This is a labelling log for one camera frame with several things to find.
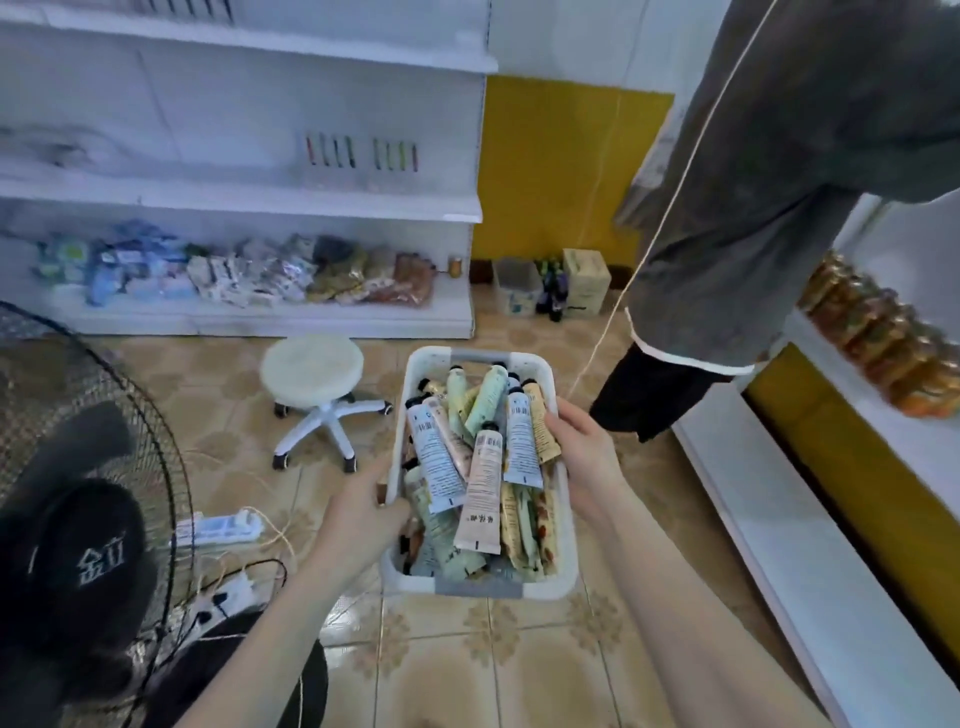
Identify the person's right hand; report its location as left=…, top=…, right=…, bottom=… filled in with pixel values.
left=543, top=397, right=632, bottom=527

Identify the person's left hand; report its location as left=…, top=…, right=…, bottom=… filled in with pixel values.
left=307, top=450, right=416, bottom=587

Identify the white perforated plastic basket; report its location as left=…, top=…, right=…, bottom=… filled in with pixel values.
left=382, top=346, right=581, bottom=600

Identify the white metal shelf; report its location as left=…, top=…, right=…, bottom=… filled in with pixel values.
left=0, top=0, right=500, bottom=341

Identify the row of hand cream tubes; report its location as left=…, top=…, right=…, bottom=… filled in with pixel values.
left=304, top=135, right=422, bottom=171

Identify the person's right forearm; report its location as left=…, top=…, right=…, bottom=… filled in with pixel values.
left=585, top=487, right=827, bottom=728

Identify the person's left forearm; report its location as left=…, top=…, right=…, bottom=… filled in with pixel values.
left=177, top=555, right=377, bottom=728

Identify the white side shelf unit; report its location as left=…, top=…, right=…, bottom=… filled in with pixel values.
left=672, top=192, right=960, bottom=728

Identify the white power strip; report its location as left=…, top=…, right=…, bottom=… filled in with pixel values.
left=180, top=570, right=257, bottom=632
left=177, top=510, right=266, bottom=548

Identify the white round stool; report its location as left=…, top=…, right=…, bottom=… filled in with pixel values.
left=259, top=333, right=395, bottom=474

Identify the cluster of green bottles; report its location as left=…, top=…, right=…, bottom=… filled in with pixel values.
left=537, top=258, right=569, bottom=321

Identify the small brown cardboard box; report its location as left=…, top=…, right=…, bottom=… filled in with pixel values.
left=562, top=247, right=612, bottom=317

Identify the black standing fan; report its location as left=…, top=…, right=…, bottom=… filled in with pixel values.
left=0, top=300, right=329, bottom=728

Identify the pile of snack packets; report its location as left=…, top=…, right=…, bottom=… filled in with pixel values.
left=37, top=222, right=440, bottom=309

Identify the row of amber jars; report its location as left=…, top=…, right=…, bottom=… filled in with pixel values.
left=799, top=252, right=960, bottom=419

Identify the white hanging cable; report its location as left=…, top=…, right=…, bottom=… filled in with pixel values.
left=567, top=0, right=782, bottom=399

